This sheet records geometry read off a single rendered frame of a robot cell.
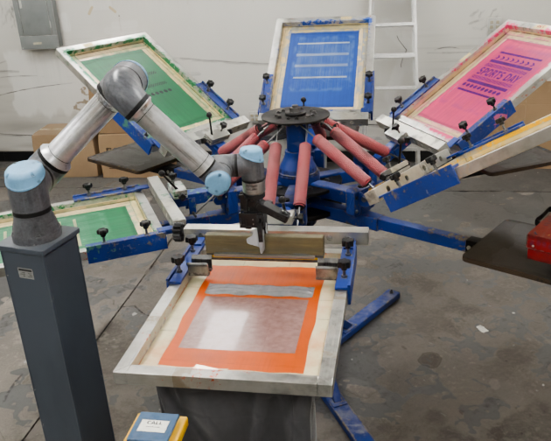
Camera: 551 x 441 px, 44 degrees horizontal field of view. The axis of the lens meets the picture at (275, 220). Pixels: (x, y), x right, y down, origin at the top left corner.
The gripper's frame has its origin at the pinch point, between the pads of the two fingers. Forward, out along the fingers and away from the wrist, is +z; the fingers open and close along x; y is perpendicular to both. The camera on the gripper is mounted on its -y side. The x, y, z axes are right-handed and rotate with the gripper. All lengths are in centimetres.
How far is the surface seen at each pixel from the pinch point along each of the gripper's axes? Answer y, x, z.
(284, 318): -10.9, 28.2, 10.1
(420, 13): -59, -408, -27
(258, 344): -5.7, 43.0, 10.1
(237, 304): 5.4, 21.6, 10.0
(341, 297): -27.6, 20.2, 6.7
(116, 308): 123, -129, 105
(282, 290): -7.8, 12.2, 9.7
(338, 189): -19, -66, 4
